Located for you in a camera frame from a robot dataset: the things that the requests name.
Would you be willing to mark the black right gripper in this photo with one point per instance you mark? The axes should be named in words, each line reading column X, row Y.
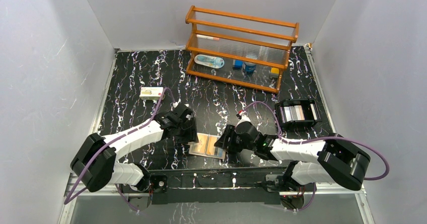
column 229, row 131

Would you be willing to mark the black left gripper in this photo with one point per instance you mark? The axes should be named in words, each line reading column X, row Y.
column 186, row 129

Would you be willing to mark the beige card holder wallet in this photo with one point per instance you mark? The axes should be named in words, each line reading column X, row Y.
column 205, row 147

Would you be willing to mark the black card box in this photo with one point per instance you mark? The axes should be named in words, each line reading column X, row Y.
column 298, row 124

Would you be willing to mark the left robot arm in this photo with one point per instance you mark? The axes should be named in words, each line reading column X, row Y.
column 97, row 161

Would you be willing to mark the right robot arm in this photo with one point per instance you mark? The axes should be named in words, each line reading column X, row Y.
column 320, row 161

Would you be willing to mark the stack of cards in box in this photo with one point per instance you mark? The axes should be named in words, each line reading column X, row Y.
column 299, row 112

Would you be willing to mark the small white cardboard box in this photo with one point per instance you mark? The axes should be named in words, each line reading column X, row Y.
column 151, row 93

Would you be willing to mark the blue white round jar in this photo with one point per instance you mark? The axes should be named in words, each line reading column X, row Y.
column 249, row 68

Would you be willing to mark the yellow small object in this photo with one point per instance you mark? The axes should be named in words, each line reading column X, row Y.
column 274, row 73

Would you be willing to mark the blue small box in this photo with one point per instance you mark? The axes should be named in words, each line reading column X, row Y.
column 237, row 64

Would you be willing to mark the orange wooden shelf rack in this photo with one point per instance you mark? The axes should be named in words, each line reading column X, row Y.
column 265, row 42

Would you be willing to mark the white pink marker pen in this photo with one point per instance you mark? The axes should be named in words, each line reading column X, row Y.
column 207, row 37

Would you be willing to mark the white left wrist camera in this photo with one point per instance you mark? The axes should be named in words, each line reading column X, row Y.
column 188, row 113

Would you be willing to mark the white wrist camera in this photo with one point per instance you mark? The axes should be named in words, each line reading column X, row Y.
column 242, row 116
column 188, row 113

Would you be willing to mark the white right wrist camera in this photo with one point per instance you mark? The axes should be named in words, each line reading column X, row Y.
column 242, row 116

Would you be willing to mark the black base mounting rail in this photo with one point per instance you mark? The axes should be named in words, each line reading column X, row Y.
column 225, row 196

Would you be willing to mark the aluminium frame rail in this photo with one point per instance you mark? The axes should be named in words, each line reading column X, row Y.
column 212, row 181

